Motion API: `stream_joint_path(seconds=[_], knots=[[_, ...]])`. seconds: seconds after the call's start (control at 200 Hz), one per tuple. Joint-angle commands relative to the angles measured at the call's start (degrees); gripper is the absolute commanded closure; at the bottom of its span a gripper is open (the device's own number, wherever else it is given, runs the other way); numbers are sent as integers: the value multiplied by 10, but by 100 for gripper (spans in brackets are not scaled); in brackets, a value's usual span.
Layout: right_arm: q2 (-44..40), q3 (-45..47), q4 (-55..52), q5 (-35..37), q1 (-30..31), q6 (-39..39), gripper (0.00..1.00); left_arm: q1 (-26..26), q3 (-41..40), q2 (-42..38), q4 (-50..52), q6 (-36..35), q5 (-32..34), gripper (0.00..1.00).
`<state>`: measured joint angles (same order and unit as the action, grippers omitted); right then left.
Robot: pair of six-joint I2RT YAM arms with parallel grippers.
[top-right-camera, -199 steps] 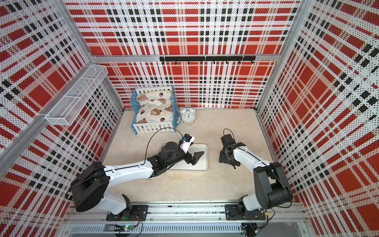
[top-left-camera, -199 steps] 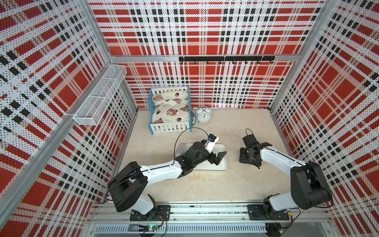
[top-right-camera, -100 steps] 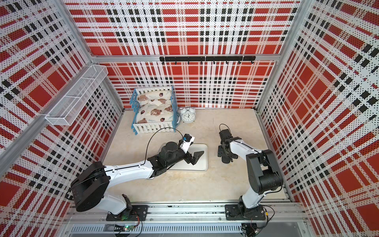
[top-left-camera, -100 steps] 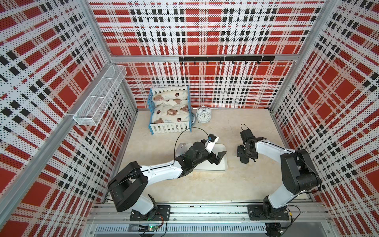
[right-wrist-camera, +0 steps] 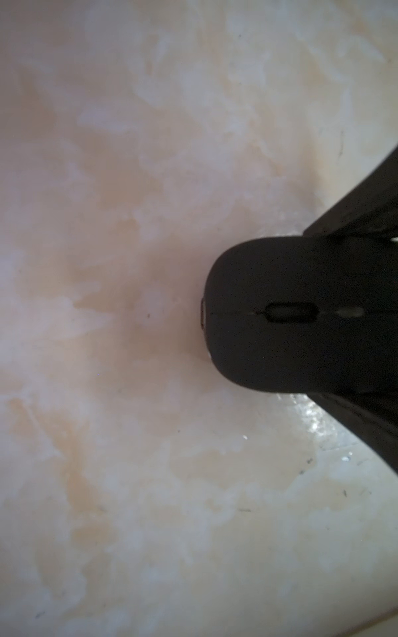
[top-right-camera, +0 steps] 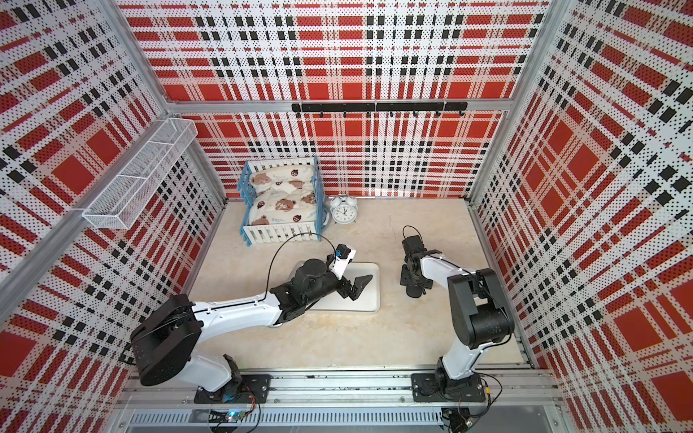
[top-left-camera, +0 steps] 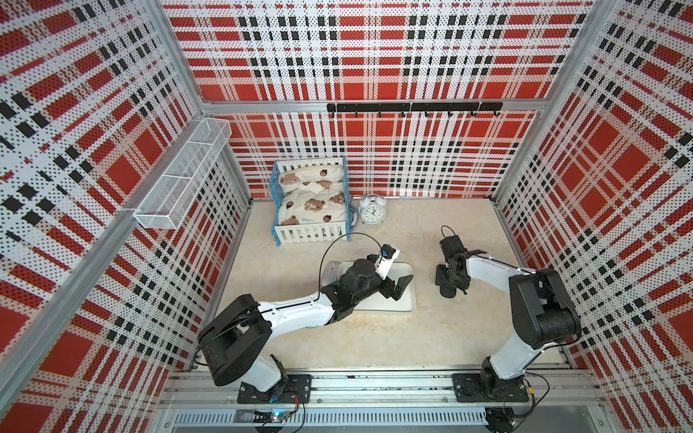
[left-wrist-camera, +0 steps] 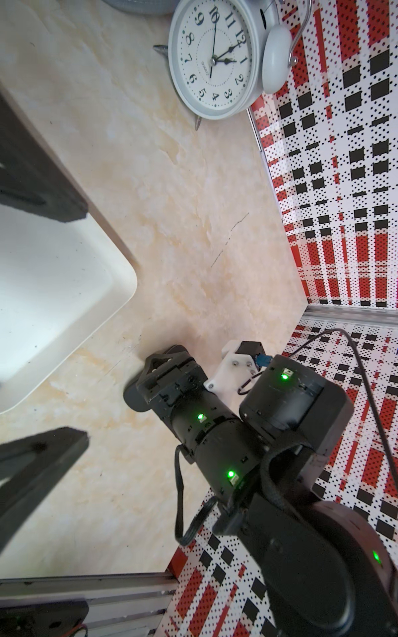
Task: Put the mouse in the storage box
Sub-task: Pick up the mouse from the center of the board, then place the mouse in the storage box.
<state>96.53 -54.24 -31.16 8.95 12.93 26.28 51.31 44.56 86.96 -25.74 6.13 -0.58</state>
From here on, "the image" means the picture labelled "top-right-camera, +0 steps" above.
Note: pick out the bear print pillow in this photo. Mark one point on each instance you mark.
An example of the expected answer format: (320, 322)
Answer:
(283, 178)

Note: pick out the black wall hook rail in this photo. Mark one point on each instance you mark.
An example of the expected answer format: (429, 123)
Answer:
(386, 107)

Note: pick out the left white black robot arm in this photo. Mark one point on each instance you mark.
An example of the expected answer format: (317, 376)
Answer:
(165, 344)

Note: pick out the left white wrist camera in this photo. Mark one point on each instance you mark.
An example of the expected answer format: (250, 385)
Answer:
(341, 258)

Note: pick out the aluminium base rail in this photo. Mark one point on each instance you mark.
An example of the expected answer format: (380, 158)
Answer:
(524, 399)

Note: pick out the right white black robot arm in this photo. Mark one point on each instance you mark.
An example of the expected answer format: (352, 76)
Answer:
(481, 317)

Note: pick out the blue white toy crib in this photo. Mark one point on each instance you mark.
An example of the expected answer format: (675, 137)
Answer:
(255, 235)

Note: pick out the bear print blanket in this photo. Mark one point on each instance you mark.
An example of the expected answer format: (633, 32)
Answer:
(281, 207)

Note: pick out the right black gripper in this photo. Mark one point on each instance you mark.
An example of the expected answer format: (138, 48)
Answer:
(405, 272)

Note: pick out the white twin bell alarm clock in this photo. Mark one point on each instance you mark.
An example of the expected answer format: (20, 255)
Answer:
(343, 209)

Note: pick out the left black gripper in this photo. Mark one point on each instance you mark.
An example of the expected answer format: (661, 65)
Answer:
(359, 284)

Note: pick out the green circuit board with wires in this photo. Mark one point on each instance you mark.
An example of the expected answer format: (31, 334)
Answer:
(228, 421)

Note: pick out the black connector under rail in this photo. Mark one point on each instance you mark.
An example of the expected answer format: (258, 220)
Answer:
(458, 421)

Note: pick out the white wire mesh basket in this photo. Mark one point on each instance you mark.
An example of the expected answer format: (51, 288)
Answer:
(123, 200)

